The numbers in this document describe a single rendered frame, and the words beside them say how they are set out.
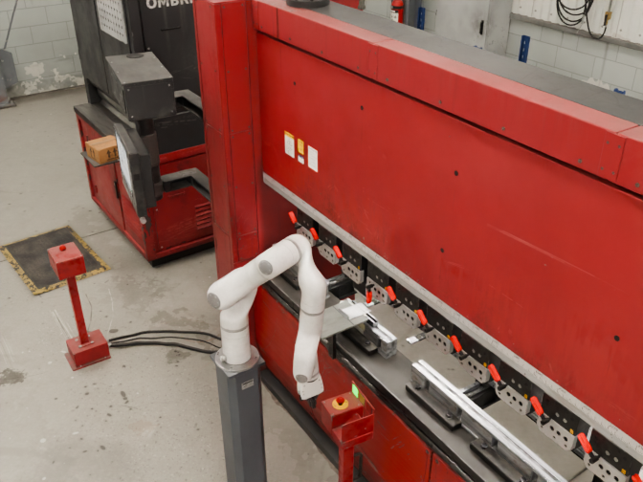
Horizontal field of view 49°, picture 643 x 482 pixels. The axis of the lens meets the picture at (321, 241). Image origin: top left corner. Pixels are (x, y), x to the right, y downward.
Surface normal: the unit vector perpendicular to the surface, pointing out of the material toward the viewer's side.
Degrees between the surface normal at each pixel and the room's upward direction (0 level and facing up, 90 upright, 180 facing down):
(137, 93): 90
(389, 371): 0
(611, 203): 90
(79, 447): 0
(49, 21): 90
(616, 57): 90
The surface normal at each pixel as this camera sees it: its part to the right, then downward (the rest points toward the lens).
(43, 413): 0.00, -0.86
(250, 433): 0.57, 0.42
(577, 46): -0.82, 0.29
